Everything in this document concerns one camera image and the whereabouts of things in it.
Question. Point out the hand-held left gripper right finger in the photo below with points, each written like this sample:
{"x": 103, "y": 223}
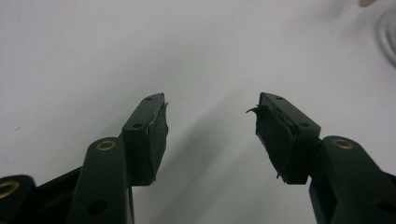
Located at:
{"x": 291, "y": 137}

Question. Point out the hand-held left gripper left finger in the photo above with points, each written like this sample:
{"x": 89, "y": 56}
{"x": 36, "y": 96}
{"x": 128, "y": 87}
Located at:
{"x": 141, "y": 140}

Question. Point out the tan rounded object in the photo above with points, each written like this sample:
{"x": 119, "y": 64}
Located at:
{"x": 366, "y": 2}

